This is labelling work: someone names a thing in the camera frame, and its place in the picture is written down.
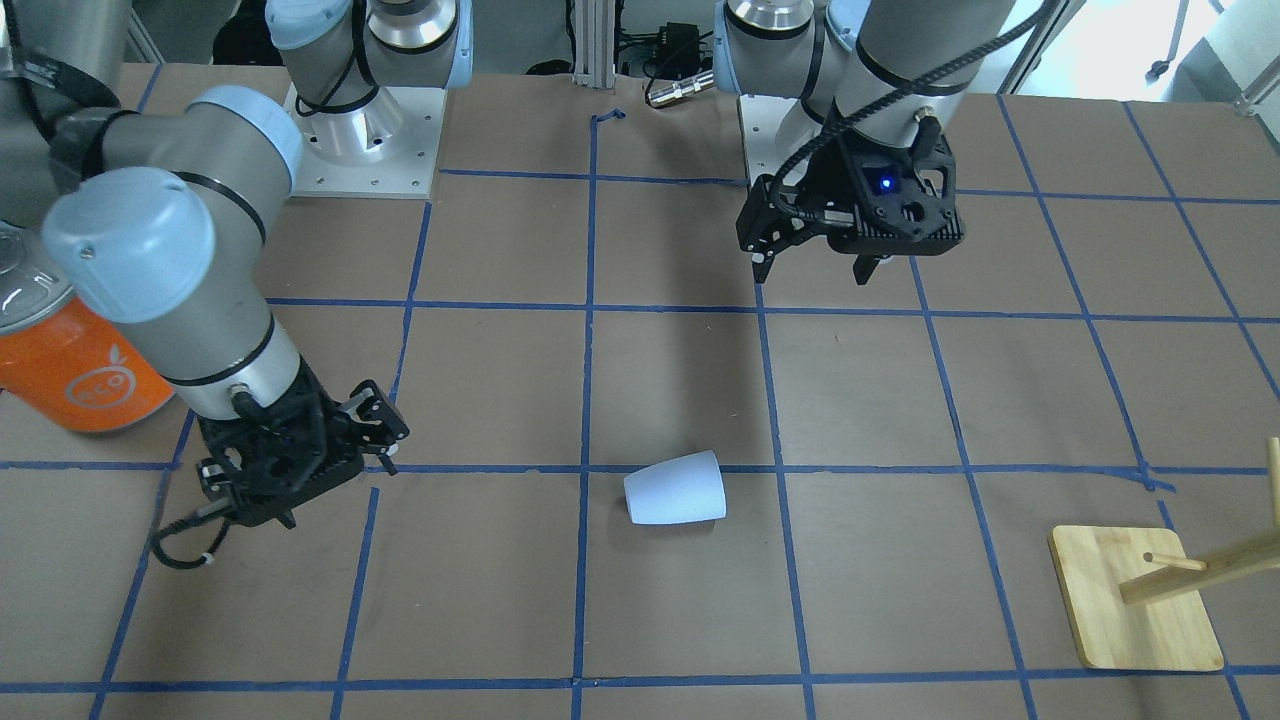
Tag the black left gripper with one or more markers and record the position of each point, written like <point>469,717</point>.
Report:
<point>836,183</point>

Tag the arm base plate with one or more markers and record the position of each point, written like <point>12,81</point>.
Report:
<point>386,150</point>
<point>773,128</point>

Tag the orange can with silver lid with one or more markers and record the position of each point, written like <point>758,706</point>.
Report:
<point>59,357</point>

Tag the wooden cup rack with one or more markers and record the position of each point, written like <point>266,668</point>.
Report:
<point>1133,594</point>

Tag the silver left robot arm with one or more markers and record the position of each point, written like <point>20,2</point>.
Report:
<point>875,83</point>

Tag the light blue plastic cup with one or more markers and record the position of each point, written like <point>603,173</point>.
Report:
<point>678,491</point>

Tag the aluminium frame post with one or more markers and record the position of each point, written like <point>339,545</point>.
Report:
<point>593,29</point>

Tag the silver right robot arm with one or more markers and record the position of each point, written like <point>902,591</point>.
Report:
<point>156,223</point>

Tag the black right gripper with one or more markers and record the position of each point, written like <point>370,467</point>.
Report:
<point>322,417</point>

